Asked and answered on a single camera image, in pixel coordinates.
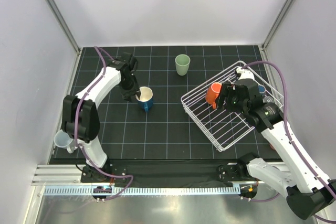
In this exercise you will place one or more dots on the aluminium rail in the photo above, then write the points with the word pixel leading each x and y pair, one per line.
pixel 56 175

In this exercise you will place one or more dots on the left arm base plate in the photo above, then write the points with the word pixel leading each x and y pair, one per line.
pixel 91 175

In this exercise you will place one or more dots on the blue mug cream inside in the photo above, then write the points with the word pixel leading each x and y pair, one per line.
pixel 145 100

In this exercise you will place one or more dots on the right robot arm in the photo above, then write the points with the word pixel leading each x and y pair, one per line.
pixel 307 189

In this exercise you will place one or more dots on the white wire dish rack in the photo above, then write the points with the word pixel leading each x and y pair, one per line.
pixel 225 128

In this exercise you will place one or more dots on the slotted cable duct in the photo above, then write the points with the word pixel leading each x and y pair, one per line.
pixel 104 190

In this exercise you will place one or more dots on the clear faceted glass cup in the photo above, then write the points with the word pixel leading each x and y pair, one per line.
pixel 268 99

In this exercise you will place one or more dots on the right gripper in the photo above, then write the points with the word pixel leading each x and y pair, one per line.
pixel 227 90

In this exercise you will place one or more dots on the dark blue cup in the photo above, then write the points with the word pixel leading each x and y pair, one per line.
pixel 261 89

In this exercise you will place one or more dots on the pale green tumbler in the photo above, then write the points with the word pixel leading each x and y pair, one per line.
pixel 182 63

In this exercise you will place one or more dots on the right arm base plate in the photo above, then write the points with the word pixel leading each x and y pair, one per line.
pixel 228 173

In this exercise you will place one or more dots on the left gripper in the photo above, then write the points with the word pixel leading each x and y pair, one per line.
pixel 127 94

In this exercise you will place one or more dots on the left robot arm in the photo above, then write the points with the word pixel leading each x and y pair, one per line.
pixel 80 118

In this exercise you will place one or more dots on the orange mug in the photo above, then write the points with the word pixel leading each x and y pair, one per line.
pixel 213 93

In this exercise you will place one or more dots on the black gridded table mat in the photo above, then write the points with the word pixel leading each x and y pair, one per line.
pixel 166 131

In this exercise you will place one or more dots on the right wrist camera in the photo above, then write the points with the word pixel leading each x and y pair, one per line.
pixel 244 74

